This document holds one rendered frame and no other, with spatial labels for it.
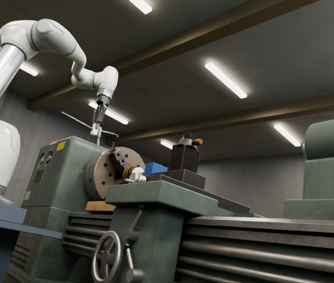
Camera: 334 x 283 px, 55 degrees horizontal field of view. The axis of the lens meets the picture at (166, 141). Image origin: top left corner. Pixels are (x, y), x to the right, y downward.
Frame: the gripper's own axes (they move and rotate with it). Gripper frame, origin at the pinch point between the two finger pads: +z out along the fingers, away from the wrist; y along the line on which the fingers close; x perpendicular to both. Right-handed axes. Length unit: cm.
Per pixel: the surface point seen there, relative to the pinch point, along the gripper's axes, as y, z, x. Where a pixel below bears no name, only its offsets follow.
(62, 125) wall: -734, -237, 184
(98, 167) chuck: 23.7, 26.3, -2.1
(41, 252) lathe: 9, 70, -12
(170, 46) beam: -190, -242, 155
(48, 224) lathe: 9, 57, -13
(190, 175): 89, 34, 2
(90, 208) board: 35, 47, -6
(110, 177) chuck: 23.7, 28.9, 5.7
